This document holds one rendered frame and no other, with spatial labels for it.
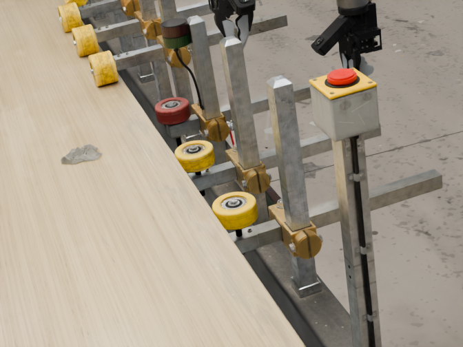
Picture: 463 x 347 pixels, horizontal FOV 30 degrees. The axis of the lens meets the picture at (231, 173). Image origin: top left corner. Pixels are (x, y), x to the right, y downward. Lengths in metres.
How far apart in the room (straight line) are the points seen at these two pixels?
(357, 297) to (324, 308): 0.27
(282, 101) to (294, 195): 0.18
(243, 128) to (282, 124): 0.27
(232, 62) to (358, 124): 0.53
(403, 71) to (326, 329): 2.87
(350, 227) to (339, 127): 0.18
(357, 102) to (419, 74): 3.11
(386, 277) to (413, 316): 0.21
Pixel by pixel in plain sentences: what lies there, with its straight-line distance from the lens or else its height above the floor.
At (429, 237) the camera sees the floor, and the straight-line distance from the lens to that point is 3.03.
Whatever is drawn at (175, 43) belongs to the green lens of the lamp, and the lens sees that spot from 1.88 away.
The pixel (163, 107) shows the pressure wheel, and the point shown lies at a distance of 1.99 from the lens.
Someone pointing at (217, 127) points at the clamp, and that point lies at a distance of 1.96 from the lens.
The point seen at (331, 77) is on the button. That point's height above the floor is 1.23.
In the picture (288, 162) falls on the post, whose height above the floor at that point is 0.99.
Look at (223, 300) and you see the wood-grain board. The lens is 1.33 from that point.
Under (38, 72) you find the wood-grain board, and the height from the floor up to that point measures 0.90.
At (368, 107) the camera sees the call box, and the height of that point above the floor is 1.19.
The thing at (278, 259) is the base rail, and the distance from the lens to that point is 1.75.
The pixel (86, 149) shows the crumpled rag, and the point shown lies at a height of 0.91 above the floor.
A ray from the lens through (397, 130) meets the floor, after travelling 3.75.
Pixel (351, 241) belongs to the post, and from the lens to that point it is 1.29.
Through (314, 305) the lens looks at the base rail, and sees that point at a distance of 1.62.
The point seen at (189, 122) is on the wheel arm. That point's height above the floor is 0.86.
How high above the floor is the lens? 1.69
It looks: 28 degrees down
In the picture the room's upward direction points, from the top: 10 degrees counter-clockwise
